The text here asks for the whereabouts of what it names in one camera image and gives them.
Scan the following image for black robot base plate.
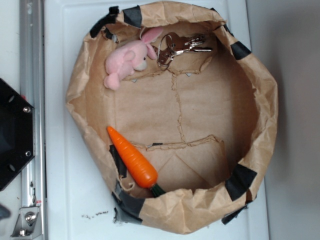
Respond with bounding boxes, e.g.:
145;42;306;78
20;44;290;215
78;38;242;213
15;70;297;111
0;79;35;191

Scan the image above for pink plush bunny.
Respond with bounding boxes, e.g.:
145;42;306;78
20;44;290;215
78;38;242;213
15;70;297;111
103;26;163;91

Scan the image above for brown paper bag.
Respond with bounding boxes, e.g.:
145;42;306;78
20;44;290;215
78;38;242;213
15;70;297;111
66;1;278;234

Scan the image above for metal corner bracket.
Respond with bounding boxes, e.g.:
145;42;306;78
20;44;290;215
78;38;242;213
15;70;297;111
9;206;42;240

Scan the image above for aluminium frame rail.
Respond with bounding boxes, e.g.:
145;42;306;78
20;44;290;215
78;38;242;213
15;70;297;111
19;0;48;240

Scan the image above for orange plastic carrot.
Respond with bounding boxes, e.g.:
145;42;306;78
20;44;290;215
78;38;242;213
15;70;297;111
106;126;166;198

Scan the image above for silver keys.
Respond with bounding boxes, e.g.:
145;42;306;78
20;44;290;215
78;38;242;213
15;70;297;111
153;32;213;71

